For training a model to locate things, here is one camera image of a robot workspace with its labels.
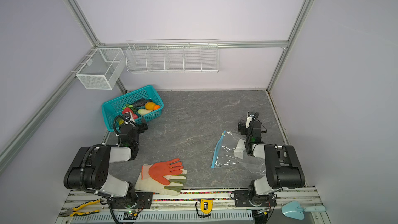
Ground teal plastic basket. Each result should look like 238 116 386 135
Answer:
102 86 164 132

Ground clear zip top bag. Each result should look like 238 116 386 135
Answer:
211 131 265 175

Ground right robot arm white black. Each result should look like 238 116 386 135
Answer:
234 112 305 206

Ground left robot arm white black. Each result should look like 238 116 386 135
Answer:
63 114 148 208

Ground red toy strawberry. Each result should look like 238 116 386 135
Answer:
122 107 134 115

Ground dark toy eggplant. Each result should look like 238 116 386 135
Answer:
131 99 152 108

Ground orange toy fruit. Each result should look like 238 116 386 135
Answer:
145 102 157 111

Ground white mesh box basket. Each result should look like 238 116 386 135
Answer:
76 48 126 90

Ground green striped work glove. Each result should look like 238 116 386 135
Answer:
135 166 187 196

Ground yellow tape measure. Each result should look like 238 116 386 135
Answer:
195 199 213 219

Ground teal plastic scoop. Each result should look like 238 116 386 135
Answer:
281 201 326 220

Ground yellow black pliers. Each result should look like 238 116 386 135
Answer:
59 199 101 217

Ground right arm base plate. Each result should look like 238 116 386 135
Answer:
230 190 277 207

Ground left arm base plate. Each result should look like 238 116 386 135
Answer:
110 191 153 209

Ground white wire shelf basket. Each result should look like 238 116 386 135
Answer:
125 39 220 73

